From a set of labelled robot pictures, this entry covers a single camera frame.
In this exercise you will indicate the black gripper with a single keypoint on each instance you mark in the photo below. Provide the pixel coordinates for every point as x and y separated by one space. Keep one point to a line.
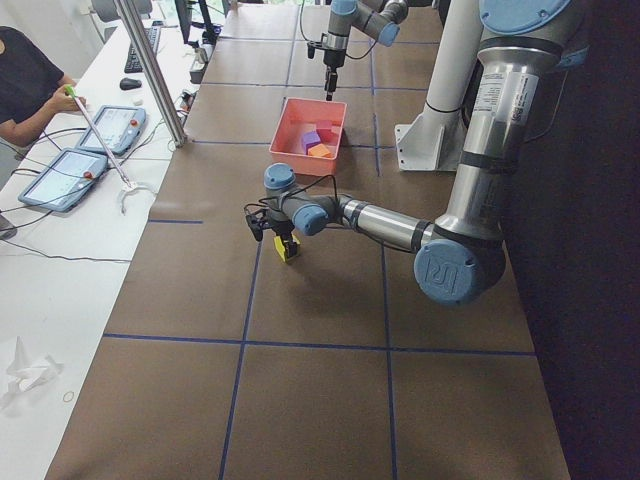
330 59
283 231

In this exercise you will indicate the yellow foam block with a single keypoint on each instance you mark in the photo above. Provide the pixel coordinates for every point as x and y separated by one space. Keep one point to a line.
287 247

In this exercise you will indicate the red foam block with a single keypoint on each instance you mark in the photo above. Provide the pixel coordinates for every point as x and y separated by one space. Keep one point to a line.
328 132

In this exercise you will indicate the purple foam block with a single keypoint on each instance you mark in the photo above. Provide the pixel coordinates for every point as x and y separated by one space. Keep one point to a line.
308 139

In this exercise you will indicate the orange foam block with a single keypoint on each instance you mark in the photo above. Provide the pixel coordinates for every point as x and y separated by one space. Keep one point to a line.
320 151

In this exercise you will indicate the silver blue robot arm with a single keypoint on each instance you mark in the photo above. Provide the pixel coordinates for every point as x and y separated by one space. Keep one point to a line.
491 58
382 24

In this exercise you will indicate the pink plastic bin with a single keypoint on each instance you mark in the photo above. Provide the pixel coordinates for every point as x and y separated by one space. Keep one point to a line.
299 116

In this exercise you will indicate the long grabber stick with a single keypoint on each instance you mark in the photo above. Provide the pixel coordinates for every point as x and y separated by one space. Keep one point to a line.
129 187

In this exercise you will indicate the black computer mouse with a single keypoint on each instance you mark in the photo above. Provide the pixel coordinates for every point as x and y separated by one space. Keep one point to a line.
127 84

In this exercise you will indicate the upper teach pendant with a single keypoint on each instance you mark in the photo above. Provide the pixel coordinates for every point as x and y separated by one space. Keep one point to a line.
120 126

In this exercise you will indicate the teach pendant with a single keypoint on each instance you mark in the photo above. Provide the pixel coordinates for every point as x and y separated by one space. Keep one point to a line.
120 126
65 181

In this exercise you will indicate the lower teach pendant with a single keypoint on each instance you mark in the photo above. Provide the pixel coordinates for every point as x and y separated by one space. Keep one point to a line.
65 181

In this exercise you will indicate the crumpled white paper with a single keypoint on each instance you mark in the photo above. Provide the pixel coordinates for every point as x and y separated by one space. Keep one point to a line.
21 373

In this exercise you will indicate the seated person black shirt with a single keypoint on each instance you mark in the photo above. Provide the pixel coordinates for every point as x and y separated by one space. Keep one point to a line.
33 89

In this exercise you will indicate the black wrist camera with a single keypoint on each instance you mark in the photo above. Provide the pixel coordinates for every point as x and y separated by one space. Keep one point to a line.
257 225

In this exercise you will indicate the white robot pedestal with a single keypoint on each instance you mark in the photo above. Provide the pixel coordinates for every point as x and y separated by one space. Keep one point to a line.
434 140

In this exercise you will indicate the aluminium frame post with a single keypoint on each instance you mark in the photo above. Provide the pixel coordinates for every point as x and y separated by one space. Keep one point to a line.
128 13

